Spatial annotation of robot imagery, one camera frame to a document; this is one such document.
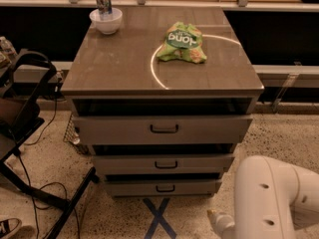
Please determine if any green chip bag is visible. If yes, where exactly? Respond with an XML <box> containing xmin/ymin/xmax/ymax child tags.
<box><xmin>157</xmin><ymin>22</ymin><xmax>207</xmax><ymax>64</ymax></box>

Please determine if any metal drink can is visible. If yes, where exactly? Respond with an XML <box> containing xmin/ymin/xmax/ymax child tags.
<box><xmin>96</xmin><ymin>0</ymin><xmax>113</xmax><ymax>15</ymax></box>

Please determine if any grey drawer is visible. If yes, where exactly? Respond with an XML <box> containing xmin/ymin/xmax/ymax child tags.
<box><xmin>74</xmin><ymin>116</ymin><xmax>252</xmax><ymax>145</ymax></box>
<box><xmin>105</xmin><ymin>173</ymin><xmax>222</xmax><ymax>197</ymax></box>
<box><xmin>93</xmin><ymin>154</ymin><xmax>234</xmax><ymax>175</ymax></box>

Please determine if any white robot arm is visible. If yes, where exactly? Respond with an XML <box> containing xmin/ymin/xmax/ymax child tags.
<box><xmin>207</xmin><ymin>155</ymin><xmax>319</xmax><ymax>239</ymax></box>

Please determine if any grey drawer cabinet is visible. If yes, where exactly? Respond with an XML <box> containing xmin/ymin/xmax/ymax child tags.
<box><xmin>60</xmin><ymin>5</ymin><xmax>266</xmax><ymax>197</ymax></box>

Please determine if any grey bottom drawer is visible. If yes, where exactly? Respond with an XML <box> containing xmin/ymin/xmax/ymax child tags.
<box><xmin>105</xmin><ymin>173</ymin><xmax>222</xmax><ymax>197</ymax></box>

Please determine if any grey top drawer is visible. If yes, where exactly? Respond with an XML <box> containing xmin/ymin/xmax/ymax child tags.
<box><xmin>74</xmin><ymin>116</ymin><xmax>252</xmax><ymax>145</ymax></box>

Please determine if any white bowl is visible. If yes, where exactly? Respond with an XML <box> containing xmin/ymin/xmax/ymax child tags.
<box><xmin>89</xmin><ymin>8</ymin><xmax>123</xmax><ymax>35</ymax></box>

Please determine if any blue tape cross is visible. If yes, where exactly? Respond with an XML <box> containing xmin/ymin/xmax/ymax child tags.
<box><xmin>143</xmin><ymin>198</ymin><xmax>176</xmax><ymax>239</ymax></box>

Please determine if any grey middle drawer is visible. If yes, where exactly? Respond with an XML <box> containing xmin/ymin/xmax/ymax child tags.
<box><xmin>93</xmin><ymin>154</ymin><xmax>234</xmax><ymax>175</ymax></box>

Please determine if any wire mesh basket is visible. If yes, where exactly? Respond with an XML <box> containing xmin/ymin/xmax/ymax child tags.
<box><xmin>63</xmin><ymin>116</ymin><xmax>89</xmax><ymax>155</ymax></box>

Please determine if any black floor cable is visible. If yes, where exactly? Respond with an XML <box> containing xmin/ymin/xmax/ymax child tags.
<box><xmin>13</xmin><ymin>80</ymin><xmax>83</xmax><ymax>239</ymax></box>

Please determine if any black white sneaker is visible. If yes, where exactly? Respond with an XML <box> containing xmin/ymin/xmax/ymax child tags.
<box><xmin>0</xmin><ymin>218</ymin><xmax>22</xmax><ymax>239</ymax></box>

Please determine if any plastic water bottle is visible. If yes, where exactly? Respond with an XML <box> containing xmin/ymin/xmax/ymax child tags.
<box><xmin>0</xmin><ymin>36</ymin><xmax>17</xmax><ymax>59</ymax></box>

